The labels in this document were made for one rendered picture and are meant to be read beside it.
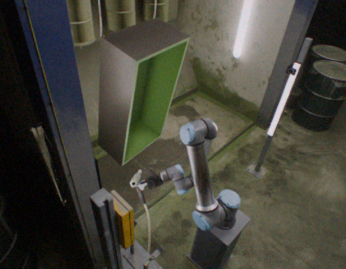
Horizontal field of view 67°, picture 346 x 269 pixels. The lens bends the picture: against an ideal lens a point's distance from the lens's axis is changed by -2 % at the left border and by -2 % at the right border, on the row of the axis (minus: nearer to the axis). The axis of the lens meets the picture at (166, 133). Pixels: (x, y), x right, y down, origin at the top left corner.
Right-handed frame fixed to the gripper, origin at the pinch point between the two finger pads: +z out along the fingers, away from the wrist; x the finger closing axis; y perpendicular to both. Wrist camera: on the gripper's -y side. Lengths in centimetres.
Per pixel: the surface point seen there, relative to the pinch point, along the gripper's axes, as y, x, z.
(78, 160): -33, -59, 13
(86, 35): -149, 78, 4
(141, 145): -23, 81, -6
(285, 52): -61, 116, -204
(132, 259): 34, -45, 11
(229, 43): -104, 167, -162
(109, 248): 4, -95, 3
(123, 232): -1, -99, -6
